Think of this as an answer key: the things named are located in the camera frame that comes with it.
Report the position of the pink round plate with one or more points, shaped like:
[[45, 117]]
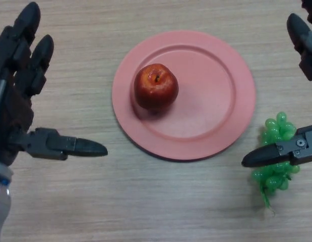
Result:
[[208, 106]]

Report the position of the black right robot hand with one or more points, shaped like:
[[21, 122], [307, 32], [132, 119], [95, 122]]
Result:
[[300, 32]]

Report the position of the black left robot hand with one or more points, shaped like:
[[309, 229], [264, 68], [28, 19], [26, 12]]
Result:
[[17, 106]]

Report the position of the green grape bunch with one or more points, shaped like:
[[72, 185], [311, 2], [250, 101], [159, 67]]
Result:
[[273, 180]]

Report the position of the red apple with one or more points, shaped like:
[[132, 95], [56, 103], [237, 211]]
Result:
[[155, 93]]

